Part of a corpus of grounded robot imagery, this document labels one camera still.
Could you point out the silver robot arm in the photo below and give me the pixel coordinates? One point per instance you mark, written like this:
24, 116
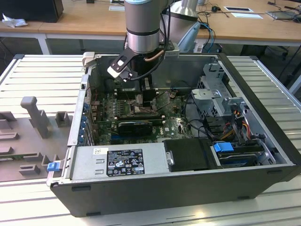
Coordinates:
141, 23

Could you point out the black RAM slot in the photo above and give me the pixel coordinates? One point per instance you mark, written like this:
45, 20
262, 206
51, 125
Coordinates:
131, 113
134, 117

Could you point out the silver coin battery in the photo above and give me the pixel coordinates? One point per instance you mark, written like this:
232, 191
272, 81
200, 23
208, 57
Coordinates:
172, 95

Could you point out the black graphics card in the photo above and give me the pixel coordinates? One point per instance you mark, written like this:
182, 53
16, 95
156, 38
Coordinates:
135, 128

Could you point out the green motherboard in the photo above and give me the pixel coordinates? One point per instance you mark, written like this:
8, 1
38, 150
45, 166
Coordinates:
169, 127

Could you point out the silver metal drive cage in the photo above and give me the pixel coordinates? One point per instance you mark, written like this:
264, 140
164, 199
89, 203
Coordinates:
204, 95

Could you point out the perforated metal drive bay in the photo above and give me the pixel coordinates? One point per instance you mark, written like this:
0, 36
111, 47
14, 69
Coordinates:
212, 69

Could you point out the wooden desk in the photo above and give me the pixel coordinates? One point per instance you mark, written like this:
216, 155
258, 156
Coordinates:
82, 21

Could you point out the black plastic shroud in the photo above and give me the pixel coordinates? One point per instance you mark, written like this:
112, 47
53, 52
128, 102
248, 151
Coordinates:
188, 153

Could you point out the silver power supply unit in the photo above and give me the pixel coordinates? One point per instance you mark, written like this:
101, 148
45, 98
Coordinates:
84, 162

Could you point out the hard disk blue carrier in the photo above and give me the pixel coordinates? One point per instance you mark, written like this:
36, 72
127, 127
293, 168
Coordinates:
222, 147

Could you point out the white paper sheet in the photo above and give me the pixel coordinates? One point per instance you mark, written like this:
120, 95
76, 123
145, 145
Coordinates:
247, 15

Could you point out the black box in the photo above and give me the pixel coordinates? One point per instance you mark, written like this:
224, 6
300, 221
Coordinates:
30, 9

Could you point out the black grey PC case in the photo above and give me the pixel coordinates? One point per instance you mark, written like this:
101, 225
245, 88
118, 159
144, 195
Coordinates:
164, 195

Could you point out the blue case latch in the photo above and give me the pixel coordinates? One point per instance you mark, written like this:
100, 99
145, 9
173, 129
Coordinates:
53, 167

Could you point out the crumpled white paper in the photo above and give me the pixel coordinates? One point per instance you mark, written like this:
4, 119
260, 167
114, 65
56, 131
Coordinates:
14, 22

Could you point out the grey parts rack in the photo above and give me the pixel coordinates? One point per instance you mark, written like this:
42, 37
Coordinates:
28, 141

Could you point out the grey tablet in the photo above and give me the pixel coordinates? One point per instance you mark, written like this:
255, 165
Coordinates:
282, 14

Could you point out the green RAM stick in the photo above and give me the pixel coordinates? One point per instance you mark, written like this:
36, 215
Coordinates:
9, 158

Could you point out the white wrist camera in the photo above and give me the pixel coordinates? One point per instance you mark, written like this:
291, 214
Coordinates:
115, 71

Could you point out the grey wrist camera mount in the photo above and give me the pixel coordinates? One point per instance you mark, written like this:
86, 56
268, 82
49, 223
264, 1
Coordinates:
172, 50

